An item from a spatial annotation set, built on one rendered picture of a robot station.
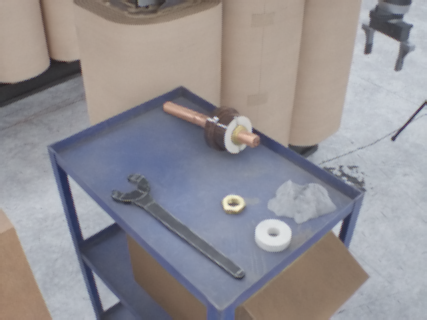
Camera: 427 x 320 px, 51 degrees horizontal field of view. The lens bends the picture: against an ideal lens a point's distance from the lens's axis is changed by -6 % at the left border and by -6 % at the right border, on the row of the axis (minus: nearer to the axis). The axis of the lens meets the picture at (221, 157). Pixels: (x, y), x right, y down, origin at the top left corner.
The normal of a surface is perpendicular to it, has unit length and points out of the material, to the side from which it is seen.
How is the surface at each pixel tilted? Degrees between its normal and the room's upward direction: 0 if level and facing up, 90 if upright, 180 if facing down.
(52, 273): 0
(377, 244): 0
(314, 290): 26
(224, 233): 0
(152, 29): 90
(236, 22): 90
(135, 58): 90
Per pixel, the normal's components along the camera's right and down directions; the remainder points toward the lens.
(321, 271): 0.32, -0.51
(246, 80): 0.01, 0.62
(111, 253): 0.02, -0.79
